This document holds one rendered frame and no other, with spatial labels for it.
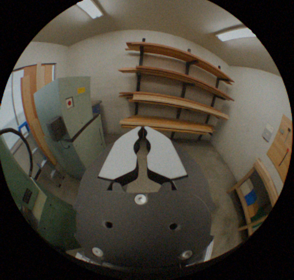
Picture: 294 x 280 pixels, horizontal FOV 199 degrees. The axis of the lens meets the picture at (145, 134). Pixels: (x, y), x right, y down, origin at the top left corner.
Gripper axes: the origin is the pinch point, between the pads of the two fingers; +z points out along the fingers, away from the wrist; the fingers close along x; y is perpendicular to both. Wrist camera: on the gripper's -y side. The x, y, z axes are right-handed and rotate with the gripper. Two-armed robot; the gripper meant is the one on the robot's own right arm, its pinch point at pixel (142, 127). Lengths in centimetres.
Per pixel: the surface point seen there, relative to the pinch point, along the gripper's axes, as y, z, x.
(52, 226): 49, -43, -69
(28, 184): 22, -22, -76
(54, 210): 46, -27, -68
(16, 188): 15, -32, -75
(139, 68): -33, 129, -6
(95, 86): -19, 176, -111
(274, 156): 41, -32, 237
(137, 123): 61, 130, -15
